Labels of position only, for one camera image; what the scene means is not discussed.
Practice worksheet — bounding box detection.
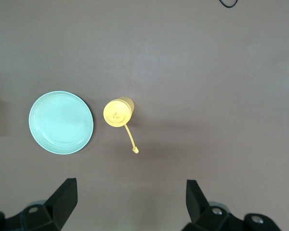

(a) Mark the yellow squeeze bottle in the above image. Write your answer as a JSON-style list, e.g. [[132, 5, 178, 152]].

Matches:
[[103, 96, 140, 154]]

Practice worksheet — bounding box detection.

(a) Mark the mint green plate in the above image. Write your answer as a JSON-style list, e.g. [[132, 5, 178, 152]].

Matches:
[[28, 90, 94, 155]]

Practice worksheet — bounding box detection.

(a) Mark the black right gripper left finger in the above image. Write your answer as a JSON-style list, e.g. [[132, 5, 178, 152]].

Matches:
[[0, 178, 78, 231]]

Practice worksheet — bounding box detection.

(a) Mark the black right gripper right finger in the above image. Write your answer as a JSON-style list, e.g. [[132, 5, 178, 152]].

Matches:
[[182, 180, 282, 231]]

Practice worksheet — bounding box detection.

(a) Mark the thin black looped cable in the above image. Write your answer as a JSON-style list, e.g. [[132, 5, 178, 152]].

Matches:
[[218, 0, 239, 9]]

